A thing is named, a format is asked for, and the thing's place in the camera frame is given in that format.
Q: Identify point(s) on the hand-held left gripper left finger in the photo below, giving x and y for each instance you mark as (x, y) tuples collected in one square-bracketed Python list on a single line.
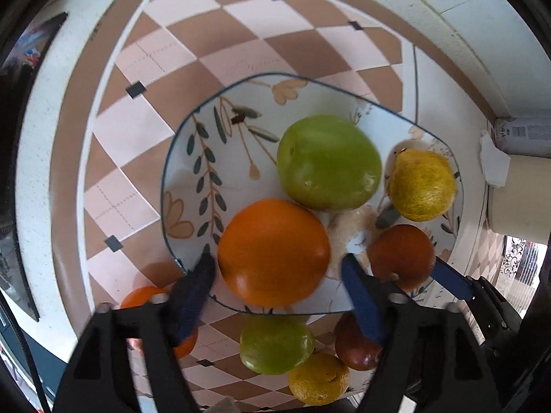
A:
[(193, 301)]

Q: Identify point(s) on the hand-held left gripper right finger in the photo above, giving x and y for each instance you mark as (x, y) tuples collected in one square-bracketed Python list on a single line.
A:
[(363, 305)]

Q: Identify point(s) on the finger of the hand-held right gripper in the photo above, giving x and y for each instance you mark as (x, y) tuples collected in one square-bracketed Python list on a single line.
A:
[(450, 277)]

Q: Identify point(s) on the dark brown round fruit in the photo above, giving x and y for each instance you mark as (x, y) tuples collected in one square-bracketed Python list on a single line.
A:
[(353, 348)]

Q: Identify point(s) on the orange-brown round fruit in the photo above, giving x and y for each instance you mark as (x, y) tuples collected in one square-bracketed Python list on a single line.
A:
[(402, 256)]

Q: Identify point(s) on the orange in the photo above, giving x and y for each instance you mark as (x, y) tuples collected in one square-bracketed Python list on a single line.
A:
[(140, 297), (273, 251)]

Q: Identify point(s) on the bright yellow lemon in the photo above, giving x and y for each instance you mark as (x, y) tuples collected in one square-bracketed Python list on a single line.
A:
[(318, 378)]

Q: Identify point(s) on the green apple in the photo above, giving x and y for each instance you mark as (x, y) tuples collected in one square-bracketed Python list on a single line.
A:
[(275, 346), (329, 161)]

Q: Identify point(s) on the yellow-green citrus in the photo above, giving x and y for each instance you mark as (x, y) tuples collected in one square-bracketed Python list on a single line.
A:
[(422, 185)]

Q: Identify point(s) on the floral ceramic plate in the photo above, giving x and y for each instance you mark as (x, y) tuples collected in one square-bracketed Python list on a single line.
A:
[(234, 167)]

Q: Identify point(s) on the patterned window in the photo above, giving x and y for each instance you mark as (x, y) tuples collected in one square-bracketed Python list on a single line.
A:
[(521, 262)]

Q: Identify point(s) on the cream utensil holder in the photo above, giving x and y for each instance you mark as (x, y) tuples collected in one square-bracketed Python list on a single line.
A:
[(516, 206)]

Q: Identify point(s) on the white paper tissue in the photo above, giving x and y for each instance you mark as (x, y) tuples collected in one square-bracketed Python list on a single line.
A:
[(495, 161)]

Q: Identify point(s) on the metal spray can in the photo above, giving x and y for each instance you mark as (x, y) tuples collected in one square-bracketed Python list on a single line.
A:
[(523, 135)]

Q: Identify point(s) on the brown checkered table mat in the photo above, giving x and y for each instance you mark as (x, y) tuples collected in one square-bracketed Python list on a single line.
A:
[(241, 21)]

